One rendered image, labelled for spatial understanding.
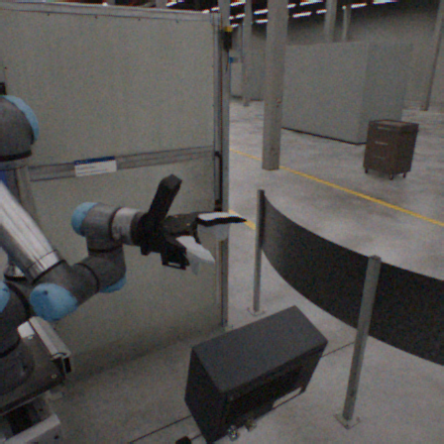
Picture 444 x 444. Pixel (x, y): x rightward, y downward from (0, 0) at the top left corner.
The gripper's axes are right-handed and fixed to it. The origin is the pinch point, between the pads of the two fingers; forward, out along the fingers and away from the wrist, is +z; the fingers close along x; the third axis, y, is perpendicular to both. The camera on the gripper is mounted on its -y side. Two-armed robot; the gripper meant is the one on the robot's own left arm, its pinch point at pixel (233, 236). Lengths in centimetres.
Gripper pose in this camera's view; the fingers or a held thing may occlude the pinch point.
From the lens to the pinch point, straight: 68.6
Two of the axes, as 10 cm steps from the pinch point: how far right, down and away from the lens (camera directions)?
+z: 9.2, 1.5, -3.6
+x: -3.9, 4.8, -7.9
